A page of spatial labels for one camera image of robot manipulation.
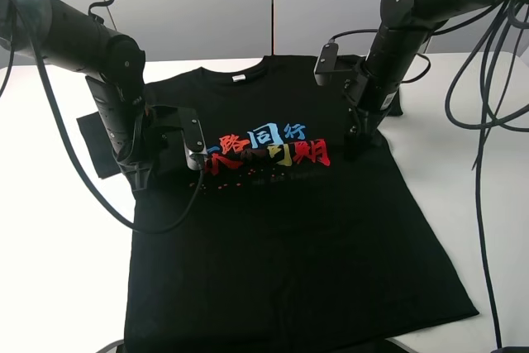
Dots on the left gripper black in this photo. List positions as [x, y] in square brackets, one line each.
[129, 130]

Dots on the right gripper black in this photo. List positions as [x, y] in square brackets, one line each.
[369, 104]

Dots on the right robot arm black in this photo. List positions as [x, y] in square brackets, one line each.
[377, 77]

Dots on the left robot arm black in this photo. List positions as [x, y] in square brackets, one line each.
[113, 66]

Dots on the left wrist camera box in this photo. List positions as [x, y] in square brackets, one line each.
[193, 139]

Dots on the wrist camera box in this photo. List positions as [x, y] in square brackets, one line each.
[193, 139]
[325, 66]

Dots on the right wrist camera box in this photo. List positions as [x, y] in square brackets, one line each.
[325, 66]

